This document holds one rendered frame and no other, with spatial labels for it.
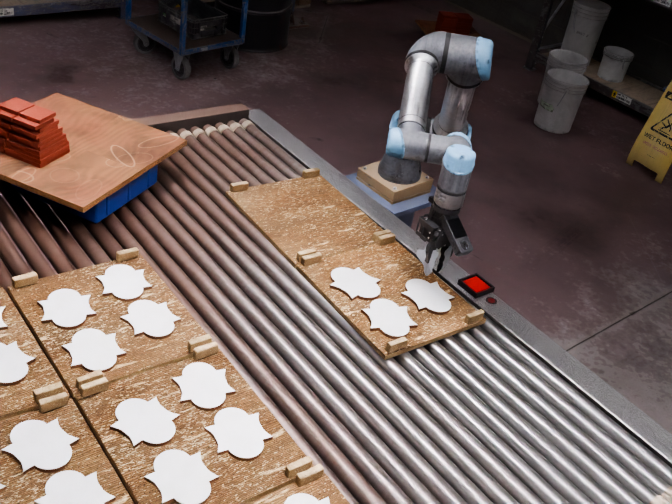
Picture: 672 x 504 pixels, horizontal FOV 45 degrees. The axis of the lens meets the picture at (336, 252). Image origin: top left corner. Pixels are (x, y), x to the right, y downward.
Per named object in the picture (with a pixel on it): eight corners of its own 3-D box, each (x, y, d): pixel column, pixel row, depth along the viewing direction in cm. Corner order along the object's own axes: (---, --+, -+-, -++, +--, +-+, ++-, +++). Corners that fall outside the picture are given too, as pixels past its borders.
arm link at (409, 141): (409, 17, 234) (387, 135, 205) (447, 23, 234) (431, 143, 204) (404, 49, 243) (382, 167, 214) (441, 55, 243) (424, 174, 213)
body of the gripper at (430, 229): (435, 229, 220) (445, 191, 213) (456, 246, 214) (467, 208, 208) (413, 235, 216) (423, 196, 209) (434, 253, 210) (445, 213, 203)
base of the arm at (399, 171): (404, 159, 291) (408, 134, 286) (429, 179, 281) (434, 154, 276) (369, 166, 284) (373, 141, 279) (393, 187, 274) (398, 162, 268)
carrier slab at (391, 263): (393, 242, 246) (394, 238, 245) (485, 323, 220) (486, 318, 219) (295, 269, 227) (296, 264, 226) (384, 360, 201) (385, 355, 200)
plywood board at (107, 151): (56, 97, 267) (56, 92, 266) (187, 145, 254) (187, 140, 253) (-65, 153, 227) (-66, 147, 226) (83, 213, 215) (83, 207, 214)
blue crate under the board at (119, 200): (77, 151, 261) (77, 122, 255) (160, 182, 253) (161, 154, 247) (8, 190, 236) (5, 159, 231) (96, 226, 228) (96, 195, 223)
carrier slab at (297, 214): (318, 177, 271) (319, 173, 271) (392, 242, 246) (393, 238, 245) (225, 195, 253) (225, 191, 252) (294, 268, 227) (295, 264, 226)
